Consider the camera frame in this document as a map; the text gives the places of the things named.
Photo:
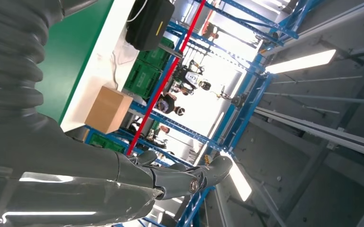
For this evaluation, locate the red pole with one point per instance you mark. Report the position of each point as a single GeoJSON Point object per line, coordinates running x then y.
{"type": "Point", "coordinates": [166, 78]}

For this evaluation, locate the cardboard box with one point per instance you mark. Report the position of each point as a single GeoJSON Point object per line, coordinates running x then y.
{"type": "Point", "coordinates": [108, 109]}

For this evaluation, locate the green plastic crate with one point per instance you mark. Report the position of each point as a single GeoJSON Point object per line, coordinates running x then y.
{"type": "Point", "coordinates": [106, 143]}
{"type": "Point", "coordinates": [141, 80]}
{"type": "Point", "coordinates": [156, 53]}

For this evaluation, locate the blue shelf rack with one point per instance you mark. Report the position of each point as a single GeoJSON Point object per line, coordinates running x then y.
{"type": "Point", "coordinates": [185, 129]}

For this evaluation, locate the person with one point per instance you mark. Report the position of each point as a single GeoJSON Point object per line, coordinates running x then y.
{"type": "Point", "coordinates": [210, 31]}
{"type": "Point", "coordinates": [164, 129]}
{"type": "Point", "coordinates": [167, 105]}

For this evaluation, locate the white and black robot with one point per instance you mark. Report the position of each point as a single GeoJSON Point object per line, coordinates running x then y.
{"type": "Point", "coordinates": [191, 76]}

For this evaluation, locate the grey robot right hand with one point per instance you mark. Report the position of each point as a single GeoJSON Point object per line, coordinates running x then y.
{"type": "Point", "coordinates": [59, 175]}

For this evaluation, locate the ceiling light strip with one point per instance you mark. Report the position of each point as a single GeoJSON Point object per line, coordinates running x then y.
{"type": "Point", "coordinates": [301, 61]}
{"type": "Point", "coordinates": [241, 181]}

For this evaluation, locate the black carrying case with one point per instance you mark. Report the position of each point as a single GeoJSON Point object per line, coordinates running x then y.
{"type": "Point", "coordinates": [150, 25]}

